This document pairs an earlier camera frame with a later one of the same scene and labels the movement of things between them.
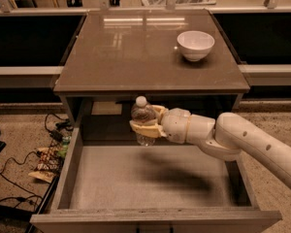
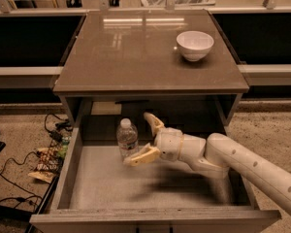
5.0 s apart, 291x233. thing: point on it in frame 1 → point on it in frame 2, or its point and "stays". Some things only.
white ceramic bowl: [195, 45] stays
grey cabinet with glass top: [116, 56] stays
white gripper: [175, 125] → [169, 143]
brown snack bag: [48, 164] stays
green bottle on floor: [65, 142] stays
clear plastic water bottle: [143, 113] → [127, 139]
